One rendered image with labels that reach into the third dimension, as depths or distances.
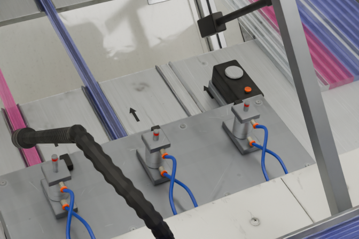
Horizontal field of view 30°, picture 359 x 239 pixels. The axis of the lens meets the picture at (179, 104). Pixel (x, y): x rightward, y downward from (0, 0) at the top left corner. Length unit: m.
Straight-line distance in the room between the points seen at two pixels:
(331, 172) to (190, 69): 0.38
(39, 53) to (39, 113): 1.03
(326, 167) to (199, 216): 0.14
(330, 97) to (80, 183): 0.39
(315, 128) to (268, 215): 0.12
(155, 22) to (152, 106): 1.12
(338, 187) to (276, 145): 0.17
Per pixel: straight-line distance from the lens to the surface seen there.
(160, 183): 0.73
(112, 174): 0.35
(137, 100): 0.90
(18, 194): 0.73
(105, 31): 1.96
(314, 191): 0.72
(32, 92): 1.90
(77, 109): 0.89
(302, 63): 0.61
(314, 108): 0.61
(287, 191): 0.71
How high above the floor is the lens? 1.87
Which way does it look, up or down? 70 degrees down
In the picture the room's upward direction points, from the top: 81 degrees clockwise
